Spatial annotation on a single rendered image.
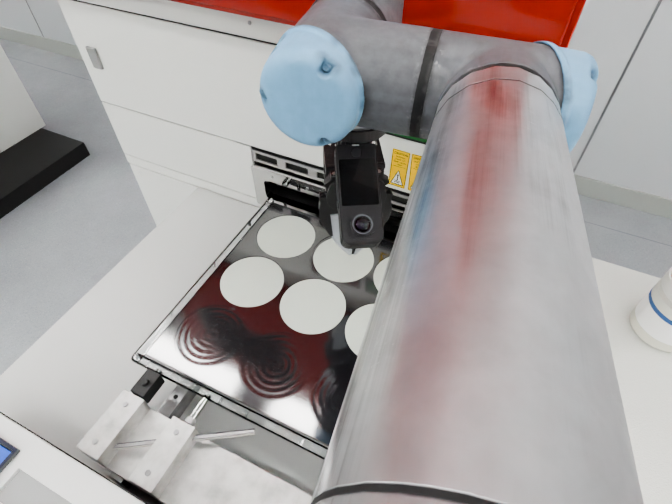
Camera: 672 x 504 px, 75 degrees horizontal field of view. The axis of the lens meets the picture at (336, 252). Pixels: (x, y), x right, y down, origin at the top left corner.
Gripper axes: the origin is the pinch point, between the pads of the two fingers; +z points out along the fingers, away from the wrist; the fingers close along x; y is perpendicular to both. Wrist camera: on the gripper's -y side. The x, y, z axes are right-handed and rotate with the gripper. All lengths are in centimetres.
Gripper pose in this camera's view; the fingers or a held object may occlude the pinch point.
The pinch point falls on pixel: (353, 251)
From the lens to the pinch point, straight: 60.9
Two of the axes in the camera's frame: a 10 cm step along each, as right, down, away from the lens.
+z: 0.0, 6.6, 7.5
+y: -0.8, -7.5, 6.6
